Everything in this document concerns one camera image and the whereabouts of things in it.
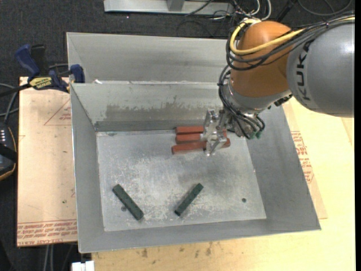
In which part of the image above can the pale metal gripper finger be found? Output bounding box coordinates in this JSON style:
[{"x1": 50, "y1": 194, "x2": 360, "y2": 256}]
[
  {"x1": 201, "y1": 108, "x2": 220, "y2": 142},
  {"x1": 204, "y1": 129, "x2": 228, "y2": 157}
]

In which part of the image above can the red-brown flat block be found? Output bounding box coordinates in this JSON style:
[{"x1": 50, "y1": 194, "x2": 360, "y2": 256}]
[
  {"x1": 175, "y1": 125, "x2": 205, "y2": 136},
  {"x1": 174, "y1": 133, "x2": 202, "y2": 145},
  {"x1": 171, "y1": 138, "x2": 231, "y2": 155}
]

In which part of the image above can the grey metal bin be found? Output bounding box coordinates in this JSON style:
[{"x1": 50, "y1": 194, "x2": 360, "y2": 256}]
[{"x1": 66, "y1": 32, "x2": 322, "y2": 253}]

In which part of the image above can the dark green flat block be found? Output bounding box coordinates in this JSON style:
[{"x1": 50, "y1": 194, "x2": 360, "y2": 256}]
[
  {"x1": 174, "y1": 182, "x2": 205, "y2": 217},
  {"x1": 112, "y1": 183, "x2": 145, "y2": 221}
]

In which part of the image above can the brown cardboard board red print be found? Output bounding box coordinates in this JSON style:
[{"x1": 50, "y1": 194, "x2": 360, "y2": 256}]
[{"x1": 16, "y1": 76, "x2": 329, "y2": 248}]

